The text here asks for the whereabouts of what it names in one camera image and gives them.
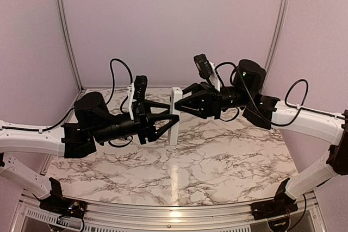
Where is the left aluminium frame post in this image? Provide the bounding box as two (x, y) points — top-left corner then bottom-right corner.
(56, 0), (83, 92)

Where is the white remote control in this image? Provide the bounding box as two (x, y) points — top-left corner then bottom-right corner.
(167, 86), (183, 146)

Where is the right aluminium frame post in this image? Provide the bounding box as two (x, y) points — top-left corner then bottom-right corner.
(263, 0), (294, 71)

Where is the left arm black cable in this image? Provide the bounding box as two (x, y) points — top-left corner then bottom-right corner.
(0, 58), (135, 147)

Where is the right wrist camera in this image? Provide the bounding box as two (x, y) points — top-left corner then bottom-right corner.
(194, 54), (214, 79)

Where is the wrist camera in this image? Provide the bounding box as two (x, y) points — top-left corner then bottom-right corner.
(133, 75), (148, 102)
(194, 54), (214, 79)

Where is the front aluminium rail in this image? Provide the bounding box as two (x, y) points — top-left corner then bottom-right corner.
(16, 187), (327, 232)

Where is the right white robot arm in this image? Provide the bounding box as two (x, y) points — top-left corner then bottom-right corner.
(175, 54), (347, 215)

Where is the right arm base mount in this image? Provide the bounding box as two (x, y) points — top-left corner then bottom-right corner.
(251, 178), (298, 220)

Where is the aluminium frame post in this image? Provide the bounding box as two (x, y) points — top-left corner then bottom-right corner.
(263, 0), (294, 71)
(56, 0), (83, 92)

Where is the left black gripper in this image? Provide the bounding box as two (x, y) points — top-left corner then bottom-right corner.
(91, 98), (179, 143)

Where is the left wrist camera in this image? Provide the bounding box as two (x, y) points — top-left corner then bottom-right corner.
(133, 75), (148, 102)

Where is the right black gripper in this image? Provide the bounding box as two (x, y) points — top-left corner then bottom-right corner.
(171, 81), (253, 120)

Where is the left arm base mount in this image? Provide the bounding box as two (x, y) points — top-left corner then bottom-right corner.
(39, 178), (87, 219)

